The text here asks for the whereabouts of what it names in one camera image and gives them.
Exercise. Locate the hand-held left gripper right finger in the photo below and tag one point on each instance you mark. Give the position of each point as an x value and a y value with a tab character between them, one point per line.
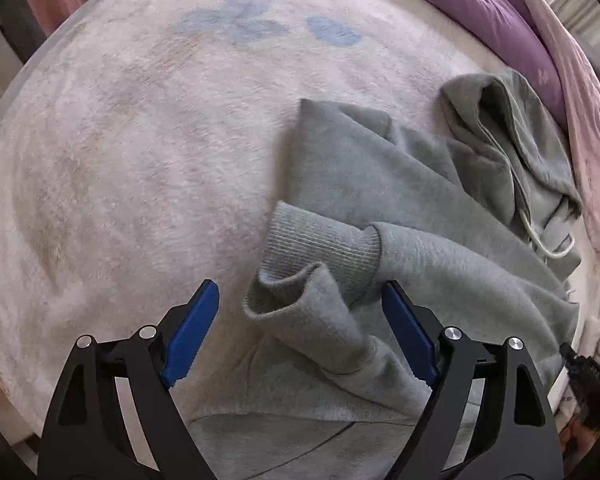
410	335

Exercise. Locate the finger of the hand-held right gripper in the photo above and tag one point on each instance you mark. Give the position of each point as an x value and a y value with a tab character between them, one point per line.
582	375

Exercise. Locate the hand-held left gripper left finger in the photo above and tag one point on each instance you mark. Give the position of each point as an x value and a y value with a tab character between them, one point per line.
192	332

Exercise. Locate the grey hoodie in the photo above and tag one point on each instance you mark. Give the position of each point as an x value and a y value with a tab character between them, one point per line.
430	270

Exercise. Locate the purple floral quilt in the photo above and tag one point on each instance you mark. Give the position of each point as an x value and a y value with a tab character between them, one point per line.
485	5

